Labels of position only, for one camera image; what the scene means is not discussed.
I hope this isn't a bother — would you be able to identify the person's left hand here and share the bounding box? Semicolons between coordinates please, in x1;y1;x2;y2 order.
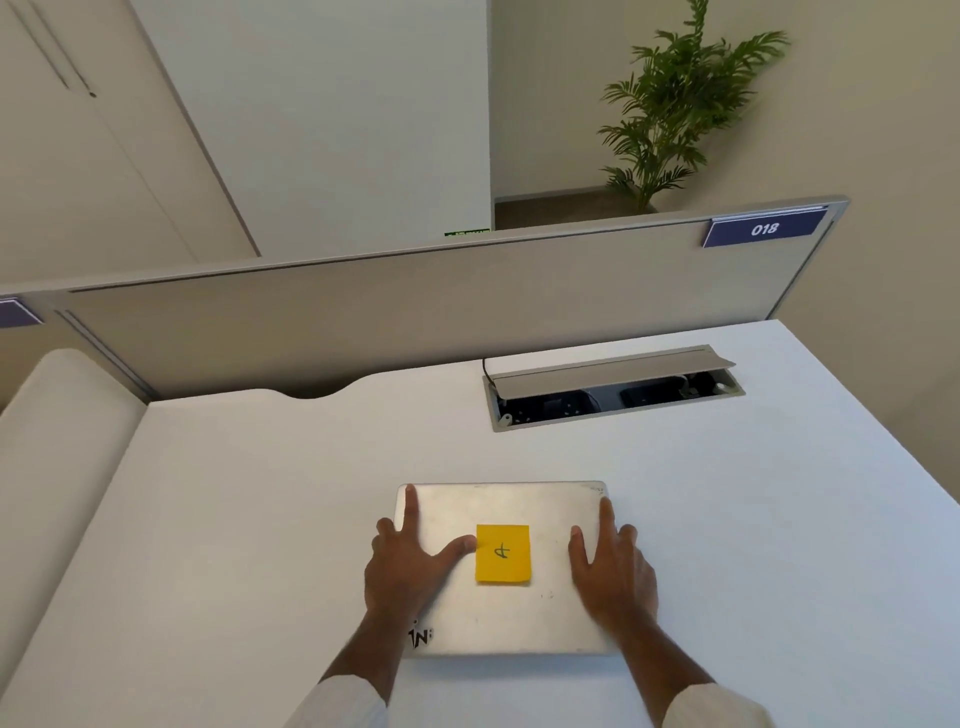
363;483;480;637

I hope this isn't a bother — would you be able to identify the person's right hand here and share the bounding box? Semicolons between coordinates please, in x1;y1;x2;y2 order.
567;495;660;639

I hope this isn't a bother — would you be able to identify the silver laptop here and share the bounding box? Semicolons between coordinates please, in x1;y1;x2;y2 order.
394;481;624;659

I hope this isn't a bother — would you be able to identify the person's right forearm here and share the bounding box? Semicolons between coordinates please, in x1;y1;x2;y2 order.
604;619;774;728

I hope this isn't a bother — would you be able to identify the person's left forearm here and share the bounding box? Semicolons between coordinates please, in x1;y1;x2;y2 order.
283;609;413;728

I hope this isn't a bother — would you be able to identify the yellow sticky note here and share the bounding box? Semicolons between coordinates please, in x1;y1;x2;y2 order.
475;525;534;586

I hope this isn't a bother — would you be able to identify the grey desk divider panel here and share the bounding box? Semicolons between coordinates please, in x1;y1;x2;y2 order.
49;195;853;401

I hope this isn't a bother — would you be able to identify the white rounded side panel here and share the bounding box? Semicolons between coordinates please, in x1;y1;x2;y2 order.
0;348;149;665

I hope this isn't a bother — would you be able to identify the green potted palm plant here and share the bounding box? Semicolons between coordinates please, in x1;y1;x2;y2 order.
597;0;791;216

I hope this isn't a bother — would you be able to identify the beige cabinet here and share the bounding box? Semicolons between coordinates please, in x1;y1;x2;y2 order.
0;0;261;287

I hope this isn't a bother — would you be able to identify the grey desk cable hatch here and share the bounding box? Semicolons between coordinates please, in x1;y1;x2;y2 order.
482;344;746;433

